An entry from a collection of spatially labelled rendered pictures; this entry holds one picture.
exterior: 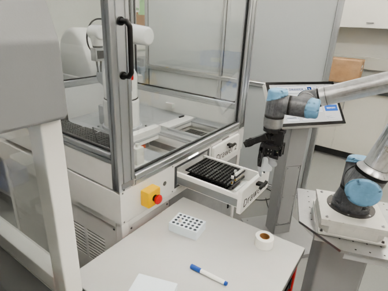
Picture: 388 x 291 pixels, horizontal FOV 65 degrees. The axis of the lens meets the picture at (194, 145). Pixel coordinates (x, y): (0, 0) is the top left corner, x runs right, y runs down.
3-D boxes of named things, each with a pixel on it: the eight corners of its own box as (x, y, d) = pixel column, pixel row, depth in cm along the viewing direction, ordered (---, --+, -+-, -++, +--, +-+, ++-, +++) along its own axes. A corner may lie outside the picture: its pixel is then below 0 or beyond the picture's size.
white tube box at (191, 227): (205, 228, 124) (205, 221, 123) (196, 241, 117) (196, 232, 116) (178, 219, 129) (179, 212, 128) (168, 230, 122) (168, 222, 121)
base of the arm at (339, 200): (369, 202, 135) (375, 182, 131) (370, 220, 122) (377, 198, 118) (332, 193, 141) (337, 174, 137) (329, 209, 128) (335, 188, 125)
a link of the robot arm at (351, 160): (370, 182, 131) (379, 153, 126) (373, 197, 119) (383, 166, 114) (340, 176, 135) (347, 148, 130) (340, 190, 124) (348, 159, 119)
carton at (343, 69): (361, 81, 399) (366, 59, 388) (356, 84, 374) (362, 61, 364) (328, 77, 421) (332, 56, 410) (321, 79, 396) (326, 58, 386)
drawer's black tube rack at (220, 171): (243, 182, 146) (245, 170, 144) (226, 197, 133) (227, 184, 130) (205, 168, 158) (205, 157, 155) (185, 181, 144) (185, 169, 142)
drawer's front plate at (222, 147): (238, 150, 187) (239, 133, 183) (213, 166, 165) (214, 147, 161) (235, 149, 188) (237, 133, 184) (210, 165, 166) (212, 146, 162)
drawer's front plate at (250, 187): (267, 187, 146) (270, 166, 142) (239, 215, 124) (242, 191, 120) (264, 186, 147) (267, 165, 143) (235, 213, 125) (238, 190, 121)
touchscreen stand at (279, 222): (324, 253, 224) (358, 121, 186) (269, 264, 212) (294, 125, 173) (287, 214, 268) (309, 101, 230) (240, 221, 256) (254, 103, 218)
